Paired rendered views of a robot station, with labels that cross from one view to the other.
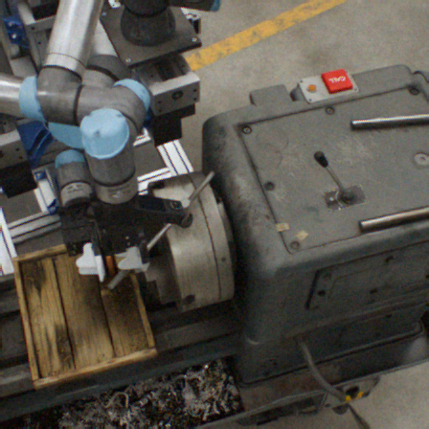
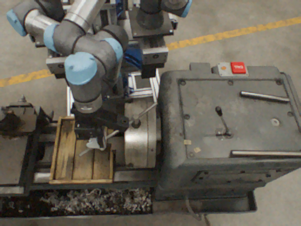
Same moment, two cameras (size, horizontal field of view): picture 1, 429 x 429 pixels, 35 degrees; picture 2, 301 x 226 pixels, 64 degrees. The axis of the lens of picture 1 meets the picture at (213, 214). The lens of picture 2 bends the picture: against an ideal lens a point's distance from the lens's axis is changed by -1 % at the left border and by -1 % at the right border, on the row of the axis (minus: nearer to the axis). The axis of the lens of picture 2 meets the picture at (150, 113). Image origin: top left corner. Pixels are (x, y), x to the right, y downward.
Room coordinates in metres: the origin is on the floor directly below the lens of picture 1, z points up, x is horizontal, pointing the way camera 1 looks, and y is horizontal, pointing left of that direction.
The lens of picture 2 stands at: (0.37, -0.07, 2.10)
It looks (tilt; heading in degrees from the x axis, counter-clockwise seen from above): 62 degrees down; 11
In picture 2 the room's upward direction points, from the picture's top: 6 degrees clockwise
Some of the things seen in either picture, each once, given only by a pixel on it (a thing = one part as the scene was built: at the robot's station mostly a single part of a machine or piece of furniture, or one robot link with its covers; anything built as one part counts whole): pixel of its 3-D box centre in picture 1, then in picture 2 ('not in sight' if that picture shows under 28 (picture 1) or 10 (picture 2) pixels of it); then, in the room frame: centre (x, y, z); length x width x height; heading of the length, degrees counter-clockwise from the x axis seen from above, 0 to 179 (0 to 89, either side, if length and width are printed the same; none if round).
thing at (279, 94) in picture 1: (271, 102); (200, 71); (1.09, -0.13, 1.24); 0.09 x 0.08 x 0.03; 108
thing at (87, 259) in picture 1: (89, 261); not in sight; (0.73, 0.28, 1.10); 0.09 x 0.06 x 0.03; 17
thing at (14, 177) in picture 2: not in sight; (12, 141); (0.62, 0.66, 0.95); 0.43 x 0.17 x 0.05; 18
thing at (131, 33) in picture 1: (146, 12); (150, 12); (1.42, 0.19, 1.21); 0.15 x 0.15 x 0.10
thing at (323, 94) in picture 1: (327, 92); (230, 72); (1.14, -0.27, 1.23); 0.13 x 0.08 x 0.05; 108
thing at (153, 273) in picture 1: (163, 282); (120, 150); (0.69, 0.11, 1.09); 0.12 x 0.11 x 0.05; 18
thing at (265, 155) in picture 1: (337, 199); (221, 129); (0.94, -0.31, 1.06); 0.59 x 0.48 x 0.39; 108
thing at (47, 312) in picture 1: (82, 305); (84, 148); (0.71, 0.33, 0.89); 0.36 x 0.30 x 0.04; 18
